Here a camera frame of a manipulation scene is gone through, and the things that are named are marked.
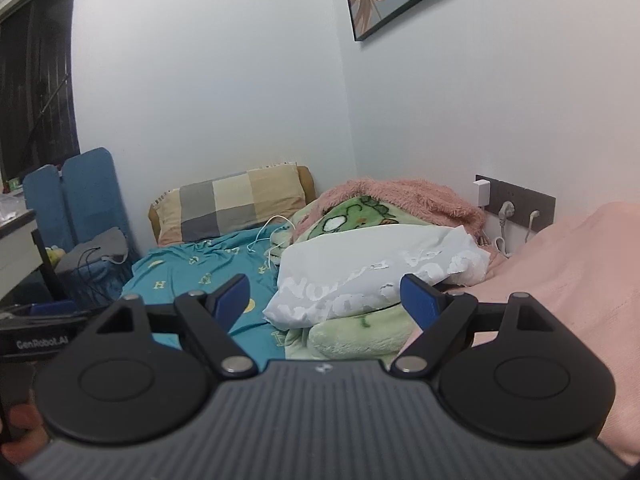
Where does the white desk with black frame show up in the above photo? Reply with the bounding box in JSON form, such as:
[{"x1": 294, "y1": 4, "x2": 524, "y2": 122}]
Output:
[{"x1": 0, "y1": 209, "x2": 67, "y2": 301}]

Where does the plaid pillow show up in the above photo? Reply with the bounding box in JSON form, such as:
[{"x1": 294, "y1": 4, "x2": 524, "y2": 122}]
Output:
[{"x1": 148, "y1": 162, "x2": 317, "y2": 247}]

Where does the grey folded cloth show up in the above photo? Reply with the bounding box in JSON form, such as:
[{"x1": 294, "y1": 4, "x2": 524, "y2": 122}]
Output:
[{"x1": 55, "y1": 228, "x2": 129, "y2": 275}]

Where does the white charging cable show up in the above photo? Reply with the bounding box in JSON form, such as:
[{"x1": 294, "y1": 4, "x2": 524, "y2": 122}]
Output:
[{"x1": 244, "y1": 213, "x2": 296, "y2": 273}]

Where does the black cable on chair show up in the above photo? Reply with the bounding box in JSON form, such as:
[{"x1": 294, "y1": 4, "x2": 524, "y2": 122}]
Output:
[{"x1": 74, "y1": 245, "x2": 109, "y2": 306}]

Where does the teal patterned bed sheet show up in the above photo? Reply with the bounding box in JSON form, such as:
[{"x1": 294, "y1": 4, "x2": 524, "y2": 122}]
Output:
[{"x1": 122, "y1": 223, "x2": 288, "y2": 367}]

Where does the blue covered chair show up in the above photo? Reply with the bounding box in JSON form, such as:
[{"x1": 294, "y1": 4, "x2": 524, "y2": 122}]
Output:
[
  {"x1": 60, "y1": 146, "x2": 138, "y2": 271},
  {"x1": 23, "y1": 165, "x2": 77, "y2": 252}
]

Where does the person's left hand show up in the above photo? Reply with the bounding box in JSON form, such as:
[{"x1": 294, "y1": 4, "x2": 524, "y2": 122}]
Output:
[{"x1": 1, "y1": 403, "x2": 50, "y2": 465}]

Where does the grey wall outlet panel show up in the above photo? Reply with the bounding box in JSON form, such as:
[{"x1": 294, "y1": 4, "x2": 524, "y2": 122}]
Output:
[{"x1": 475, "y1": 174, "x2": 556, "y2": 232}]

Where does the white power adapter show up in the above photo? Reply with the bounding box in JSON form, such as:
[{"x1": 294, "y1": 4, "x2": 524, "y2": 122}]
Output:
[{"x1": 473, "y1": 179, "x2": 491, "y2": 208}]

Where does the yellow green plush toy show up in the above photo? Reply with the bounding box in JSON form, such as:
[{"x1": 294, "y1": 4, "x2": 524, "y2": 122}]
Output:
[{"x1": 46, "y1": 246, "x2": 66, "y2": 268}]

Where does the window with metal grille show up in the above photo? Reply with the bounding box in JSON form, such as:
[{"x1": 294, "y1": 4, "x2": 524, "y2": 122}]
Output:
[{"x1": 1, "y1": 0, "x2": 80, "y2": 181}]

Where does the green and pink blanket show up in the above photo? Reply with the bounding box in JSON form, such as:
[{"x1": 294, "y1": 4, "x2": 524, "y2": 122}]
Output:
[{"x1": 284, "y1": 176, "x2": 640, "y2": 470}]

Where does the white t-shirt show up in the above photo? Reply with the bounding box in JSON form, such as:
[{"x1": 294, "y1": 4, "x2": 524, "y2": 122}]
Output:
[{"x1": 262, "y1": 224, "x2": 490, "y2": 330}]

